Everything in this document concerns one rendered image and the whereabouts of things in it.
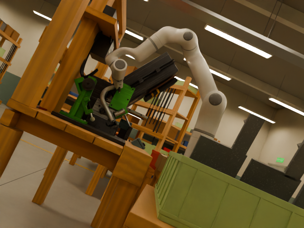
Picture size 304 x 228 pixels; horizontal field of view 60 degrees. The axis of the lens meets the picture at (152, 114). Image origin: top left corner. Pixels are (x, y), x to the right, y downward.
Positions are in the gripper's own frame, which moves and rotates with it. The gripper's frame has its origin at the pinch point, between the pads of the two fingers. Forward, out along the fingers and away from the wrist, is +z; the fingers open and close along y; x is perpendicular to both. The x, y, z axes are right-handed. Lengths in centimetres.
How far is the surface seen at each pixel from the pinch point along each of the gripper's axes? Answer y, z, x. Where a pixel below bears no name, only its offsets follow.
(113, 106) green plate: -12.8, 2.8, 5.9
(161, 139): -16, 253, -98
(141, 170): -63, -50, 14
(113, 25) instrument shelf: 22.6, -38.0, -3.1
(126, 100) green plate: -11.3, 2.7, -4.1
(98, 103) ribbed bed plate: -7.4, 4.9, 14.8
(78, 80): 0.1, -24.4, 25.0
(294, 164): -79, -105, -17
